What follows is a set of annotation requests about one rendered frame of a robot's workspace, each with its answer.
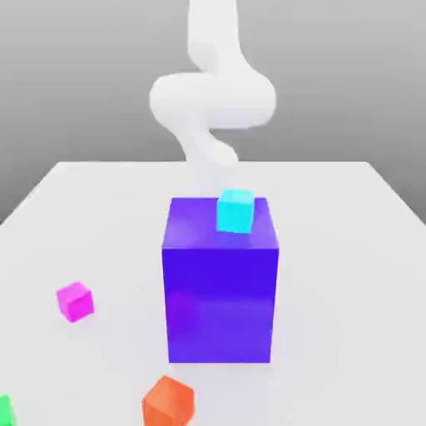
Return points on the small magenta cube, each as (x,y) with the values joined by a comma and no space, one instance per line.
(75,302)

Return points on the small orange cube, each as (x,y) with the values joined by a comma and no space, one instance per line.
(168,402)

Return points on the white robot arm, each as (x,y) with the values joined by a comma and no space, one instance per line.
(213,96)

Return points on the small cyan cube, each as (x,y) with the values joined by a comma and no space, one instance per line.
(235,213)

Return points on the large purple box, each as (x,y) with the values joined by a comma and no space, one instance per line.
(219,299)

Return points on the small green cube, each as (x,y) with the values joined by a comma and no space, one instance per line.
(6,411)

